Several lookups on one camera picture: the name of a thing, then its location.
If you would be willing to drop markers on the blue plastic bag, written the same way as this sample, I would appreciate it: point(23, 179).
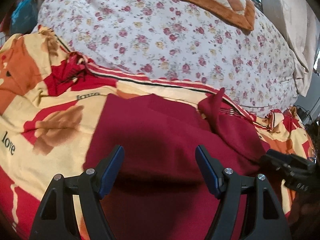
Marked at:
point(24, 17)

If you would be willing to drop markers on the beige curtain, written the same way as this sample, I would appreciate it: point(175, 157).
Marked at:
point(299, 25)

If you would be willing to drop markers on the white floral quilt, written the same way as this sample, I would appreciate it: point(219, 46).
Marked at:
point(178, 40)

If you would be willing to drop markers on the dark red knit garment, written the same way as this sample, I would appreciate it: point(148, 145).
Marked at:
point(159, 193)

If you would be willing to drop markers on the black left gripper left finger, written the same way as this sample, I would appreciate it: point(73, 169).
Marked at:
point(55, 217)

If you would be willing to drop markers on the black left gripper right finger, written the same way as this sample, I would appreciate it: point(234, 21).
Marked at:
point(263, 214)

